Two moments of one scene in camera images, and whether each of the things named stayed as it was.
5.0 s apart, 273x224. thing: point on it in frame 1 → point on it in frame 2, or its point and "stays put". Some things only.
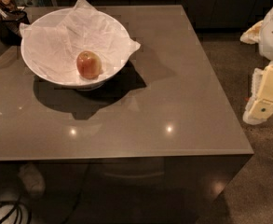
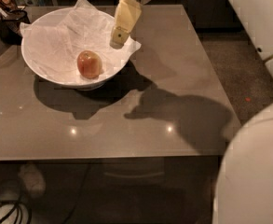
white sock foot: (32, 178) stays put
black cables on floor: (10, 212) stays put
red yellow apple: (88, 64) stays put
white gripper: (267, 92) → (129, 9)
